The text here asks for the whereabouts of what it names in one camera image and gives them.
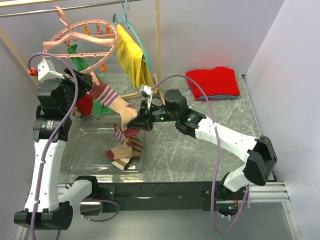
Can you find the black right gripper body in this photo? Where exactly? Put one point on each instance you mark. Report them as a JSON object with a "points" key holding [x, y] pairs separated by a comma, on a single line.
{"points": [[161, 114]]}

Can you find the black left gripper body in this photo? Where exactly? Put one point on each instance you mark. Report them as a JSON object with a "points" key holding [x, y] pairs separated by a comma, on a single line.
{"points": [[70, 91]]}

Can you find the red patterned sock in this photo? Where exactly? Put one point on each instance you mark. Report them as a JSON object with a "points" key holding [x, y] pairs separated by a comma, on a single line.
{"points": [[85, 104]]}

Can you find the brown striped sock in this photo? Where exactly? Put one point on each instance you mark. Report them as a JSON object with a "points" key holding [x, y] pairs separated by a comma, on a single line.
{"points": [[124, 163]]}

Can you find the pink round clip hanger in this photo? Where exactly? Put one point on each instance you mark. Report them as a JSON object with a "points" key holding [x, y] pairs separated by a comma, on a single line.
{"points": [[92, 32]]}

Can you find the beige purple striped sock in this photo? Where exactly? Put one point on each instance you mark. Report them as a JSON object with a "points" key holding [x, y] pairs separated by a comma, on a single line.
{"points": [[125, 148]]}

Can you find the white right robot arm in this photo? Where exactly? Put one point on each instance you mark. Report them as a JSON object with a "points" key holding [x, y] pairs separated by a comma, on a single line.
{"points": [[257, 154]]}

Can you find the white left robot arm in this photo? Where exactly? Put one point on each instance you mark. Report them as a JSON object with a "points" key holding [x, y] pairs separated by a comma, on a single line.
{"points": [[45, 209]]}

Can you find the teal clothes hanger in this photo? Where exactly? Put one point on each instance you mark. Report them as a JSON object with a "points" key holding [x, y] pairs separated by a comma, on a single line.
{"points": [[127, 24]]}

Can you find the grey folded shirt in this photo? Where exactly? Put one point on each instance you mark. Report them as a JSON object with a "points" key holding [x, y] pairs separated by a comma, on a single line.
{"points": [[202, 98]]}

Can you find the red folded shirt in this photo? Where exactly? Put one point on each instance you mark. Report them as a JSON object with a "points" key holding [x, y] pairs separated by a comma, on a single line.
{"points": [[219, 80]]}

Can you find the clear plastic bin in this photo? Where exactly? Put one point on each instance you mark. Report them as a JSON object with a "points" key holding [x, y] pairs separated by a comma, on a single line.
{"points": [[89, 138]]}

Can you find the yellow cloth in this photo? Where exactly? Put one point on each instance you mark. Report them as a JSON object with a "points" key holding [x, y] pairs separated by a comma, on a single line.
{"points": [[131, 57]]}

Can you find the black base beam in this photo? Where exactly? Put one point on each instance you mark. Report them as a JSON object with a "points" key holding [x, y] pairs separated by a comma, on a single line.
{"points": [[151, 196]]}

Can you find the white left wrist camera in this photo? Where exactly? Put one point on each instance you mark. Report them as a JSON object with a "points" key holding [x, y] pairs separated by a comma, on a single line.
{"points": [[45, 71]]}

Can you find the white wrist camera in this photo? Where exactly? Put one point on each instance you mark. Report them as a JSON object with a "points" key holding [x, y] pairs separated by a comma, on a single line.
{"points": [[45, 71], [146, 92]]}

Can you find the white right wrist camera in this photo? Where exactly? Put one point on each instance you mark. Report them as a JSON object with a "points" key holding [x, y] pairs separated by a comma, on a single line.
{"points": [[146, 92]]}

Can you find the wooden clothes rack frame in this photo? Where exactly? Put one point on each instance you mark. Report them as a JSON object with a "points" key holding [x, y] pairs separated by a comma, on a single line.
{"points": [[14, 3]]}

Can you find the aluminium rail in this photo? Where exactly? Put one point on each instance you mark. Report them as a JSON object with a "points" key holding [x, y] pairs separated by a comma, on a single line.
{"points": [[272, 192]]}

